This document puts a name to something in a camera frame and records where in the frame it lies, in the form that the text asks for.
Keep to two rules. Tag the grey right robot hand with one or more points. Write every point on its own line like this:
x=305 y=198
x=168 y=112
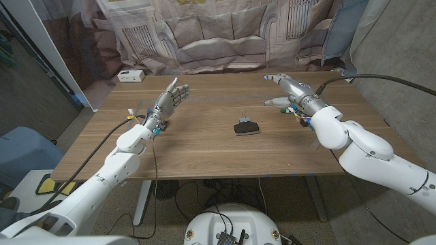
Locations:
x=299 y=90

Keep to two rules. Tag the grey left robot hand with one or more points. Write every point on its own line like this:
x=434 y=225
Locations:
x=167 y=102

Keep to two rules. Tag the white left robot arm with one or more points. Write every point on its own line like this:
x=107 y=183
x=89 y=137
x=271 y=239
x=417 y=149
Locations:
x=102 y=180

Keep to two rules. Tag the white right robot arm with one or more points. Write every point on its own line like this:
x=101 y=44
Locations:
x=374 y=160

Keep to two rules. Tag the black eraser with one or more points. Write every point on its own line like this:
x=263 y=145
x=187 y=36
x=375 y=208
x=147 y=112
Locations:
x=246 y=128

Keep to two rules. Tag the white power box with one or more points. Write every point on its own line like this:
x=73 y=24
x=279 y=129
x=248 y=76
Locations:
x=131 y=76

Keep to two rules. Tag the round black floor fan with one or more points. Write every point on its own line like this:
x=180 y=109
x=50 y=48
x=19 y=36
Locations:
x=165 y=189

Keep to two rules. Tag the printed sofa backdrop cloth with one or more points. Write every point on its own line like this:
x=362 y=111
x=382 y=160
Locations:
x=221 y=34

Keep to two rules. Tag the white table leg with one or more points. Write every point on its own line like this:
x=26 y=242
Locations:
x=142 y=204

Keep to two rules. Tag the grey table leg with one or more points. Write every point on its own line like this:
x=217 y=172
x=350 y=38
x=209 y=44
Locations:
x=316 y=200

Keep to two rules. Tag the white upright panel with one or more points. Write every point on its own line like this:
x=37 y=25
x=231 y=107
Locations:
x=46 y=44

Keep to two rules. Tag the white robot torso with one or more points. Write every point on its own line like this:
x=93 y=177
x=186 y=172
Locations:
x=238 y=221

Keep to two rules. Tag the black module with antenna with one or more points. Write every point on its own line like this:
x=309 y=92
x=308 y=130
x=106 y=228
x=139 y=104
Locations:
x=225 y=239

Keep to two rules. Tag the blue-grey chair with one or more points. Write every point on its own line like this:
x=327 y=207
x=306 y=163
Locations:
x=24 y=153

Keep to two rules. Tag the white floor platform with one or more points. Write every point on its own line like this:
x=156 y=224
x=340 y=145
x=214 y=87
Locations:
x=27 y=190

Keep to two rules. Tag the person leg in jeans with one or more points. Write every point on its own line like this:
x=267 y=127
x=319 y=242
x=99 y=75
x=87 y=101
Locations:
x=10 y=217

